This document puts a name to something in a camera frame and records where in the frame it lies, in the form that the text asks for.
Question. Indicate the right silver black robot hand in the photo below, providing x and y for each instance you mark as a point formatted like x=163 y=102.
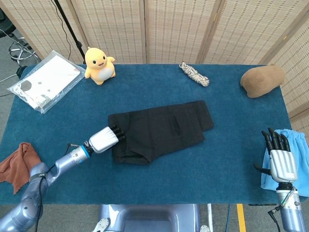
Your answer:
x=283 y=165

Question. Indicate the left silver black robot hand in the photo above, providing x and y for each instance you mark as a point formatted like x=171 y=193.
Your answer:
x=103 y=141

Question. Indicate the black trousers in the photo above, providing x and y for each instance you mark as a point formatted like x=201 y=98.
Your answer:
x=157 y=130

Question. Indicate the rust brown cloth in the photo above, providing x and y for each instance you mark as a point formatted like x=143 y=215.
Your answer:
x=14 y=162

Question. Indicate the yellow floor tape strip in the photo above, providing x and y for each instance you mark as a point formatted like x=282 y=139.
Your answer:
x=241 y=217

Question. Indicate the yellow plush dinosaur toy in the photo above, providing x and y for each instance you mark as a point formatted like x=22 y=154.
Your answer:
x=96 y=72

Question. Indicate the dark blue tablecloth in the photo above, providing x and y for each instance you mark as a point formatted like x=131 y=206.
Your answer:
x=154 y=193

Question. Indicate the clear plastic bag white garment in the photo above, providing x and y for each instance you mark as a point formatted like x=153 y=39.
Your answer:
x=48 y=77

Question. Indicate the white table leg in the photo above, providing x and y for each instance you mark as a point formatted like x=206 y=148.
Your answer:
x=210 y=215

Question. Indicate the blue-grey robot torso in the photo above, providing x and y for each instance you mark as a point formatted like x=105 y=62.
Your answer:
x=149 y=217

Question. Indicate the black tripod stand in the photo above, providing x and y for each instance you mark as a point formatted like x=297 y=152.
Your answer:
x=72 y=33

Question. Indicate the bamboo folding screen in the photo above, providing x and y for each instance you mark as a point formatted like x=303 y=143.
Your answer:
x=113 y=29

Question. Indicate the chrome swivel chair base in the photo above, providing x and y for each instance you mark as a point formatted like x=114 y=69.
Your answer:
x=23 y=49

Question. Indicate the black chair seat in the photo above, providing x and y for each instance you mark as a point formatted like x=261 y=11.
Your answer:
x=4 y=26

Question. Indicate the white perforated metal bracket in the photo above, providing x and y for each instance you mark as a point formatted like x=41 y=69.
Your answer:
x=101 y=224
x=204 y=228

